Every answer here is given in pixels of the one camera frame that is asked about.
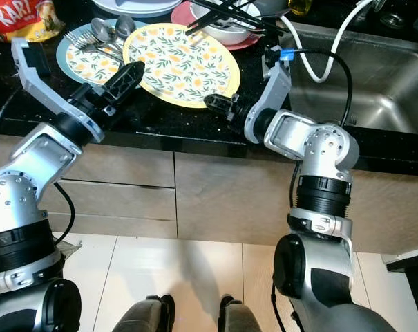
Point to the beige cabinet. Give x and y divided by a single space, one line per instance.
222 200

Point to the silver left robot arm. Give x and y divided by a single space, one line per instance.
43 166

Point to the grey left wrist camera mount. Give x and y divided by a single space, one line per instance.
39 83

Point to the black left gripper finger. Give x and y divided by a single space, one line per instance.
132 90
126 77

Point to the white tiered plastic container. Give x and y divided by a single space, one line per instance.
139 7

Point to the grey robot left foot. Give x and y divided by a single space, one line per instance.
143 315

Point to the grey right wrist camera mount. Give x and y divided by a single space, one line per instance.
274 90

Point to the stainless steel sink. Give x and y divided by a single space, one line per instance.
388 90

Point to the silver utensil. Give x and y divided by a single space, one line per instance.
246 25

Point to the pink plate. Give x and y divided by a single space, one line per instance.
181 14

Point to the yellow rim floral plate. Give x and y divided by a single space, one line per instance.
181 69

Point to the white bowl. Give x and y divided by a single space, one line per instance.
226 36

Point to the grey robot right foot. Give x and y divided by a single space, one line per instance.
240 317

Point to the red Kari snack bag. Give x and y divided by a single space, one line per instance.
18 17

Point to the blue rim floral plate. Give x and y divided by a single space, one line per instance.
91 69

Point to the grey robot foot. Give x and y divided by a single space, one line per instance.
143 315
240 317

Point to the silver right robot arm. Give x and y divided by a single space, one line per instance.
326 145

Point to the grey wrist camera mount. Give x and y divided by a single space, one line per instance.
274 90
39 83

